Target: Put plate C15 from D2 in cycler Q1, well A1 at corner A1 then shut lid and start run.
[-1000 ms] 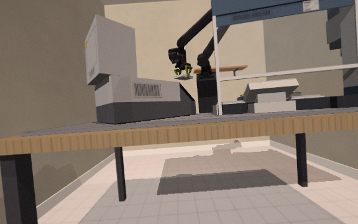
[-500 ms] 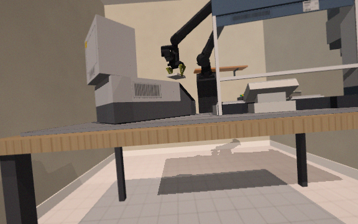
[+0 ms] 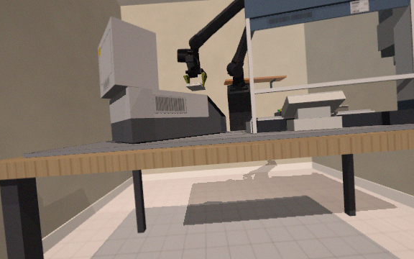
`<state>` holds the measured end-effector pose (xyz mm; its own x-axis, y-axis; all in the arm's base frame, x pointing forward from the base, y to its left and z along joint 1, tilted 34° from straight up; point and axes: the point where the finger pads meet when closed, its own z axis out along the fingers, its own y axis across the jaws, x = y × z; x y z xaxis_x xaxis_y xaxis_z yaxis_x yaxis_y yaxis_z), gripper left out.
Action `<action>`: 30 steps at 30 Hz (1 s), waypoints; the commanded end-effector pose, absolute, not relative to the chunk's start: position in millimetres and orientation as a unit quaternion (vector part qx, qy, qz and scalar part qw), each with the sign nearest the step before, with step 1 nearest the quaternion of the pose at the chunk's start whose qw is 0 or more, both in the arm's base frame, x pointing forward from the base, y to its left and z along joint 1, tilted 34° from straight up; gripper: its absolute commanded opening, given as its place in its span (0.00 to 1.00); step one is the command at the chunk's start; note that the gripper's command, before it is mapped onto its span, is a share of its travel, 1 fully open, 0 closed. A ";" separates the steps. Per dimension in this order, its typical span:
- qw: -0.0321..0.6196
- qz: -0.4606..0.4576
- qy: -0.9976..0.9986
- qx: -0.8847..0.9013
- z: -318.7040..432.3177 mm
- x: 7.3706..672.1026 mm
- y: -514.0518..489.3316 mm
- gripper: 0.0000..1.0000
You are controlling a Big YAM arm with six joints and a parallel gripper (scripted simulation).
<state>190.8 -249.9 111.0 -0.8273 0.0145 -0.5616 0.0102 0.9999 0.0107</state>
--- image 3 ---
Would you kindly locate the white well plate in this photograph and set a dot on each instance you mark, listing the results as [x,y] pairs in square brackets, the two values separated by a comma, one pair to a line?
[195,86]

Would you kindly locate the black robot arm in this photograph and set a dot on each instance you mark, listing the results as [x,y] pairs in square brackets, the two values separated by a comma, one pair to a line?
[235,68]

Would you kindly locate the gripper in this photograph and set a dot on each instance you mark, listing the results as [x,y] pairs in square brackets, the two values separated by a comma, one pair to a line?
[194,74]

